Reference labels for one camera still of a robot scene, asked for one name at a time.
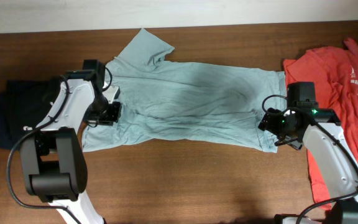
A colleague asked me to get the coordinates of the light blue grey t-shirt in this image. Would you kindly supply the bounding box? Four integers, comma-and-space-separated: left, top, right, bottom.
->
82, 30, 286, 152

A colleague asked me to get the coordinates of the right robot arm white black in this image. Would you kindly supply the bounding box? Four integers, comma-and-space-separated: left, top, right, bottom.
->
259, 108, 358, 224

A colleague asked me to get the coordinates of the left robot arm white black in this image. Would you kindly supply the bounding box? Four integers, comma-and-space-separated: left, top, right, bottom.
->
17, 68, 121, 223

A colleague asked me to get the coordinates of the red t-shirt with print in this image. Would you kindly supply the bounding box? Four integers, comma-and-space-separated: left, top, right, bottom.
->
283, 38, 358, 212

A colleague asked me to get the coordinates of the folded black Nike garment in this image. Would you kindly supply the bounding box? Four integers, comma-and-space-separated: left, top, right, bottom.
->
0, 78, 60, 149

